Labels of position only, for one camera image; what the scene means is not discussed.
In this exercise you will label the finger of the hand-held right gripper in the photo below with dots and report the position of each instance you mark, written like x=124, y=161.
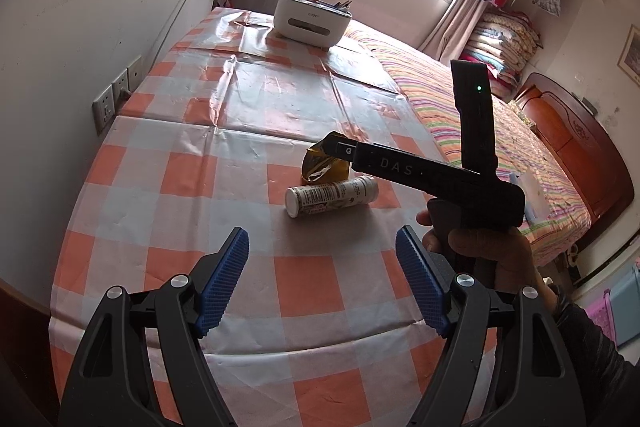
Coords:
x=342, y=149

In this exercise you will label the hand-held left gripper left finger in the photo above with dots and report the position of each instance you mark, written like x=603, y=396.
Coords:
x=225, y=282

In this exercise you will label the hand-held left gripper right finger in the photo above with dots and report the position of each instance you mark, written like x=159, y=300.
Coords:
x=420, y=282

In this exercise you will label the yellow snack wrapper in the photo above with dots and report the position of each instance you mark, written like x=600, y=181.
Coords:
x=320, y=167

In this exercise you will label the white cylindrical can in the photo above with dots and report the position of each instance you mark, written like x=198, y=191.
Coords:
x=330, y=197

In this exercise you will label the person's right forearm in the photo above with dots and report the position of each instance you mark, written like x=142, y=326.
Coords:
x=590, y=357

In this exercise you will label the person's right hand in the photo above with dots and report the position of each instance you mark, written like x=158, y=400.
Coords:
x=490, y=247

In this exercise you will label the striped bedsheet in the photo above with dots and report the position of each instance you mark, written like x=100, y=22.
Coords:
x=425, y=92

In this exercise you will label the floral pillow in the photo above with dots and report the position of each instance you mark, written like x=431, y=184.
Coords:
x=522, y=113

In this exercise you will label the orange white checkered tablecloth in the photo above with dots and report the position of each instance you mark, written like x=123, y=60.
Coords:
x=200, y=157

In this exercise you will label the white desk organizer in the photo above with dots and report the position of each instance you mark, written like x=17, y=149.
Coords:
x=310, y=22

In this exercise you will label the stack of folded quilts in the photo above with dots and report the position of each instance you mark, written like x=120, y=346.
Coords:
x=500, y=47

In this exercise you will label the wooden bed headboard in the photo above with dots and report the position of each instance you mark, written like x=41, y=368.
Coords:
x=590, y=147

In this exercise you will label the pink curtain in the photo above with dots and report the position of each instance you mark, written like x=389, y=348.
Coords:
x=455, y=22

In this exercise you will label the small dark grey object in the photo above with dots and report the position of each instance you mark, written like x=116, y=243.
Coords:
x=590, y=107

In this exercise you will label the pink plastic basket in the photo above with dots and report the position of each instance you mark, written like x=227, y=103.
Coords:
x=600, y=314

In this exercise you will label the light blue storage box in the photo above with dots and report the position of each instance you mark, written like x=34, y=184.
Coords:
x=625, y=307

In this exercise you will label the white wall socket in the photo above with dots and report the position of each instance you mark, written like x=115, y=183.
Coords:
x=104, y=109
x=135, y=68
x=120, y=83

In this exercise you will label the framed wall picture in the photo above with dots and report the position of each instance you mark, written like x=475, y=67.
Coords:
x=631, y=54

